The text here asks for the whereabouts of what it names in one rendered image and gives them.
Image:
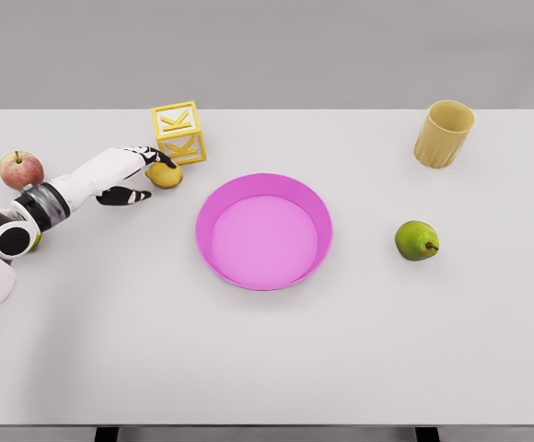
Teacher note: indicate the red apple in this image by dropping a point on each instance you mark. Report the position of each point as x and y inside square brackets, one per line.
[18, 170]

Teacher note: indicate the yellow-green round fruit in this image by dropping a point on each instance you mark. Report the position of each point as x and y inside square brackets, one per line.
[36, 241]

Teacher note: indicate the yellow letter K block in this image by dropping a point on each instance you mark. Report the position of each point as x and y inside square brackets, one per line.
[179, 123]

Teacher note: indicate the green pear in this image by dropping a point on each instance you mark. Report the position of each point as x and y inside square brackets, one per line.
[414, 240]

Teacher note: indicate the beige ribbed cup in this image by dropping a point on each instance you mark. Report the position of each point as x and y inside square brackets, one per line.
[442, 133]

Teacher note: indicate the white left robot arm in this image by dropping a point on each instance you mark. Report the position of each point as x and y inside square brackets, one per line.
[71, 184]

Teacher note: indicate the pink round plate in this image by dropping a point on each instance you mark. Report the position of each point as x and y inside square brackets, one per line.
[264, 239]

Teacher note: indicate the yellow lemon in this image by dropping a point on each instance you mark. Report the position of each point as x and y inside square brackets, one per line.
[166, 177]

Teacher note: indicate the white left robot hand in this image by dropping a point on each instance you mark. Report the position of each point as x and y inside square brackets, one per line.
[115, 166]

